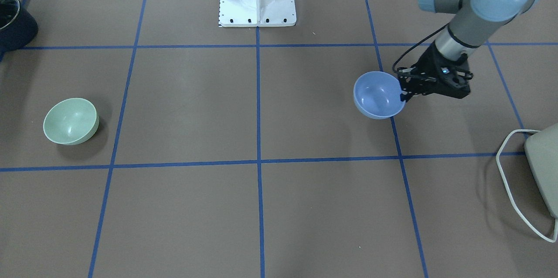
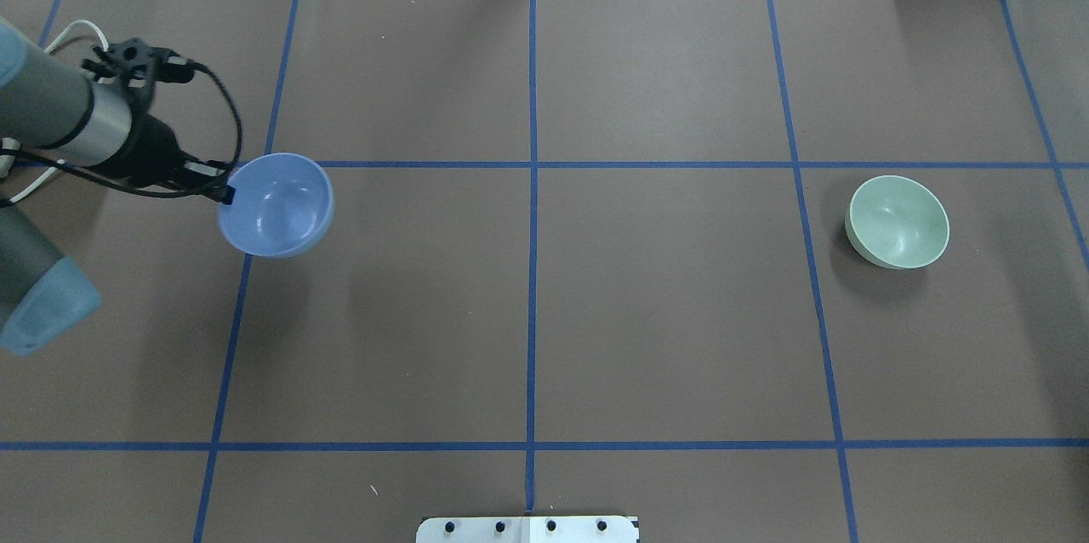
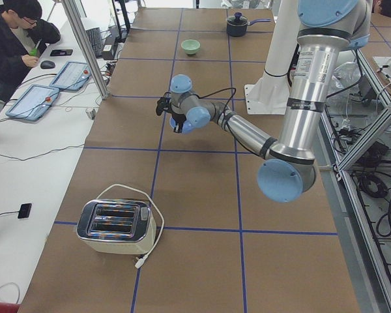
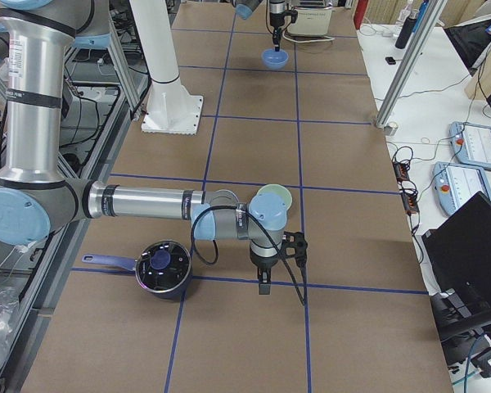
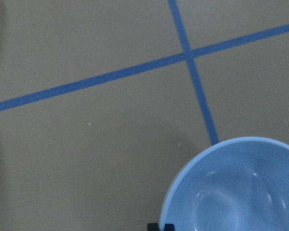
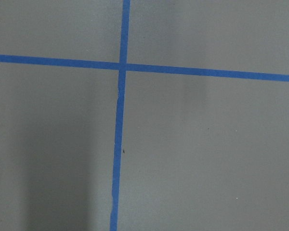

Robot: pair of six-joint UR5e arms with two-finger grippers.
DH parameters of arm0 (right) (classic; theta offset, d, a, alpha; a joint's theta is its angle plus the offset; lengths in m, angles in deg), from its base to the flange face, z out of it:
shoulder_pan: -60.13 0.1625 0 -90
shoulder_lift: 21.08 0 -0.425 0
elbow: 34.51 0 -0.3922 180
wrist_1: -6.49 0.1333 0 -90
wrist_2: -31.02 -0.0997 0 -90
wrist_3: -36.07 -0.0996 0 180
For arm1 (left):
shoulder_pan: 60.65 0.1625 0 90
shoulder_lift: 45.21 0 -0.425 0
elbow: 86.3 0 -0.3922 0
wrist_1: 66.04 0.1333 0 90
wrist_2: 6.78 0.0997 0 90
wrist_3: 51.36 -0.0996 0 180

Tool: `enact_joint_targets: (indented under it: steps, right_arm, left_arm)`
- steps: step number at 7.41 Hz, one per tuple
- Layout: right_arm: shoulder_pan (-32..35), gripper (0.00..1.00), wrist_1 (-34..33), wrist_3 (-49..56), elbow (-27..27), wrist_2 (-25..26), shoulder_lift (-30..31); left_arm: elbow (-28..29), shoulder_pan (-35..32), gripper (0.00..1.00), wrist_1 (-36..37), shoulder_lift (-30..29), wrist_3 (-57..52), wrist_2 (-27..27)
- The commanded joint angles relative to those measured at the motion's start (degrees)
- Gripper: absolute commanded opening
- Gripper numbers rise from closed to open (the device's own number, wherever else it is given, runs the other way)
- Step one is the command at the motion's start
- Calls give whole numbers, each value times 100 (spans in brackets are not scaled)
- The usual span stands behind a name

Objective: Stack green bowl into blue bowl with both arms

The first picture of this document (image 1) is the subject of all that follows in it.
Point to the green bowl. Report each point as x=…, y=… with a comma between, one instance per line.
x=71, y=122

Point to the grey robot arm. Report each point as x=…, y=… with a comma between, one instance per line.
x=473, y=23

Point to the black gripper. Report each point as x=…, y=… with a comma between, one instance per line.
x=429, y=63

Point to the chrome and cream toaster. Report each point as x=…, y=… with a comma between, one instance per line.
x=541, y=151

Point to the blue bowl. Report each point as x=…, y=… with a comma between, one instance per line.
x=377, y=95

